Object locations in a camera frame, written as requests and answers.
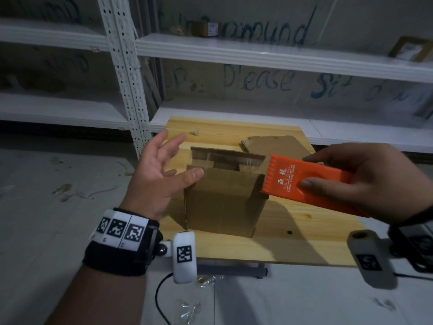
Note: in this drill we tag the person's right hand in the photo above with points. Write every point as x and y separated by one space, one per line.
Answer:
382 179

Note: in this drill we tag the brown cardboard box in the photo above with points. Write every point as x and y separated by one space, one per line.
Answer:
220 203
277 145

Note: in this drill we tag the brown package with white label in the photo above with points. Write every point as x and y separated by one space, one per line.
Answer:
411 49

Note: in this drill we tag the clear crumpled plastic scrap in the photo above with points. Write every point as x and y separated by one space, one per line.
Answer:
187 309
385 304

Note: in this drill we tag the black wristband with markers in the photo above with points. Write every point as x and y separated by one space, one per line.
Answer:
416 240
115 247

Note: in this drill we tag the small box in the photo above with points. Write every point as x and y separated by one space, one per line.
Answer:
206 29

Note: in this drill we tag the orange tape dispenser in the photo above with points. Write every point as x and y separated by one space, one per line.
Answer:
287 172

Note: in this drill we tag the grey metal table frame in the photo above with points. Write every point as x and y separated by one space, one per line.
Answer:
230 269

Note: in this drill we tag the person's left forearm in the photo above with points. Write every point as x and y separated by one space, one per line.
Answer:
101 297

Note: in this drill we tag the person's left hand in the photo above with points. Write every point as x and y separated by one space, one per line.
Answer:
152 182

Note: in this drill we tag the white metal shelving unit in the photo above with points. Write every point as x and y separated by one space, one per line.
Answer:
50 33
270 57

